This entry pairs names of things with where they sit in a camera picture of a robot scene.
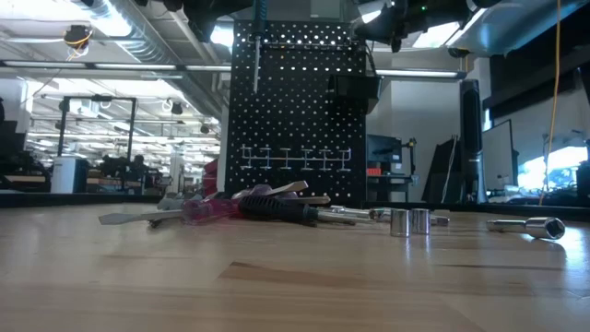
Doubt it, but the blue clear handled screwdriver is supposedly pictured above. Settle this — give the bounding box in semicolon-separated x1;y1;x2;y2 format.
230;179;310;201

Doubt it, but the short chrome socket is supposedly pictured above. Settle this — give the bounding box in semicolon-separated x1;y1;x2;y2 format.
389;207;412;238
410;207;431;235

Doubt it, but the chrome extension bar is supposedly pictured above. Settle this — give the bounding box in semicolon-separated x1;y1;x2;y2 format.
329;205;372;219

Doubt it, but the long chrome socket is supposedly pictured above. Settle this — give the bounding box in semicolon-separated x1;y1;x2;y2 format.
485;216;567;241

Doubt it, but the white board panel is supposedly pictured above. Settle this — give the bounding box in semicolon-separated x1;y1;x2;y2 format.
481;118;520;194

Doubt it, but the short ceiling light strip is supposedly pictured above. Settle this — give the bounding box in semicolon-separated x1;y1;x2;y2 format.
373;67;467;80

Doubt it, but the black pegboard bin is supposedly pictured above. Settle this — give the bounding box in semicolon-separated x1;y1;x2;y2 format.
326;73;384;115

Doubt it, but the long ceiling light strip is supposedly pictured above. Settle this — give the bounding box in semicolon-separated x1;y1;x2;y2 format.
0;58;232;73

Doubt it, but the black metal pegboard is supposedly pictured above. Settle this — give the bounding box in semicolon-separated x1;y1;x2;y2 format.
224;18;369;208

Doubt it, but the black tower column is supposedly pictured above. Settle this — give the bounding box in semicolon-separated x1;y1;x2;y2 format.
459;78;486;205

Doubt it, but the black computer monitor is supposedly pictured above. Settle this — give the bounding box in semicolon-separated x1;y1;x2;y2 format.
366;133;404;164

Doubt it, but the leaning black panel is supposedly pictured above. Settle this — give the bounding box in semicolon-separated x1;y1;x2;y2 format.
420;135;462;205

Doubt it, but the black desk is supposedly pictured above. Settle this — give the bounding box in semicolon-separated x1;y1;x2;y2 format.
366;172;420;203

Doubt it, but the red tool chest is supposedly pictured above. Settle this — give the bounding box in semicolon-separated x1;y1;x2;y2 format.
201;158;219;198

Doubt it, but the person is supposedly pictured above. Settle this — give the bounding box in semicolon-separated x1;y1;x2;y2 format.
130;153;148;182

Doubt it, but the red clear flathead screwdriver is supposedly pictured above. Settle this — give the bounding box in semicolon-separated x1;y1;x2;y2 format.
97;196;242;228

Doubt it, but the bright display screen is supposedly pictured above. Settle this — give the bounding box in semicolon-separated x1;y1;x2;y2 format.
516;145;590;191

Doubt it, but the straight wire tool rail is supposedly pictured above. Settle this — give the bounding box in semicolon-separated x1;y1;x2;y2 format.
246;40;360;51

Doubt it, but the hanging cable reel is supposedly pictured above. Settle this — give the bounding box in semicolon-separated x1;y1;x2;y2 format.
62;24;94;61

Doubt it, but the black gantry frame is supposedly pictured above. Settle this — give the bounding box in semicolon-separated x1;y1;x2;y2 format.
56;94;138;159

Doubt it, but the yellow cable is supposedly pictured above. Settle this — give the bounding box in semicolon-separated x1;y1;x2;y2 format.
537;0;562;207

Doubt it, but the wire ring hook rail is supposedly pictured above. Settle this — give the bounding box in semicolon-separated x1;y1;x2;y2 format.
238;144;353;173

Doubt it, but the black ribbed handle screwdriver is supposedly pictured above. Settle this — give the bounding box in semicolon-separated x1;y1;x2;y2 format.
237;195;375;227

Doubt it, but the black aluminium table frame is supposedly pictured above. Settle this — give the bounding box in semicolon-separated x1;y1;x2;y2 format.
0;191;590;222

